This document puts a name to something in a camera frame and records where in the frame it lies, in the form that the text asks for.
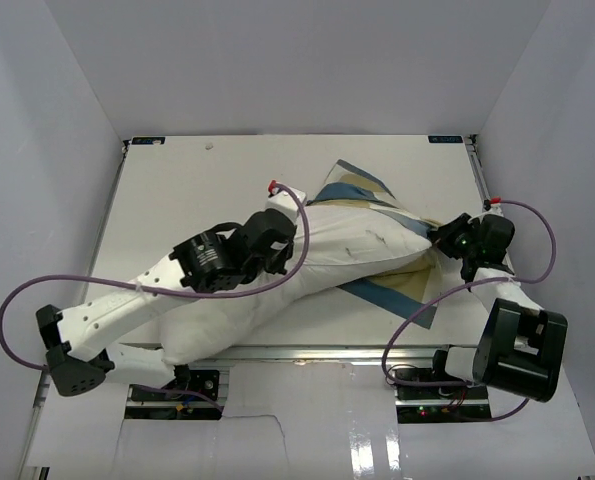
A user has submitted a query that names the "white pillow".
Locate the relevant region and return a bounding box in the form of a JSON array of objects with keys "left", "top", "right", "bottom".
[{"left": 158, "top": 204, "right": 431, "bottom": 365}]

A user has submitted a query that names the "blue beige white checked pillowcase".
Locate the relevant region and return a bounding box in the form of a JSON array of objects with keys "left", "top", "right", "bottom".
[{"left": 299, "top": 160, "right": 443, "bottom": 319}]

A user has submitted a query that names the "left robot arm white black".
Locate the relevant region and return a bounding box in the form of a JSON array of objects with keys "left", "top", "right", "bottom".
[{"left": 36, "top": 208, "right": 299, "bottom": 399}]

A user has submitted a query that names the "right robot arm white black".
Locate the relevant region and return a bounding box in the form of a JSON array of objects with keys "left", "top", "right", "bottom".
[{"left": 428, "top": 214, "right": 568, "bottom": 403}]

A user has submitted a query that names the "blue label right corner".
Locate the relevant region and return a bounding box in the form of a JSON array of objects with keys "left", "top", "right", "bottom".
[{"left": 428, "top": 135, "right": 463, "bottom": 144}]

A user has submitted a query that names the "blue label corner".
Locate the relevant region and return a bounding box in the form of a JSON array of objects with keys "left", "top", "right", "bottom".
[
  {"left": 130, "top": 136, "right": 166, "bottom": 146},
  {"left": 428, "top": 135, "right": 463, "bottom": 144}
]

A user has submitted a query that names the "blue label left corner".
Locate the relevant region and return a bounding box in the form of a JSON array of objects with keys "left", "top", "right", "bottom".
[{"left": 130, "top": 136, "right": 166, "bottom": 146}]

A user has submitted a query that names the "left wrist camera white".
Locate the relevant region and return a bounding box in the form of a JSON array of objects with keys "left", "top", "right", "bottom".
[{"left": 265, "top": 180, "right": 307, "bottom": 224}]

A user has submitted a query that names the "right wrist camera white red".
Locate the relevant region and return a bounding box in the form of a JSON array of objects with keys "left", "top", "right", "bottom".
[{"left": 482, "top": 197, "right": 504, "bottom": 217}]

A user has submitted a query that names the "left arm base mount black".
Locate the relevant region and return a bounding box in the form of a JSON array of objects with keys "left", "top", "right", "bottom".
[{"left": 124, "top": 367, "right": 222, "bottom": 421}]

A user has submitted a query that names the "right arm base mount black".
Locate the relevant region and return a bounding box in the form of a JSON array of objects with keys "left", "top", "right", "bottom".
[{"left": 387, "top": 379, "right": 491, "bottom": 423}]

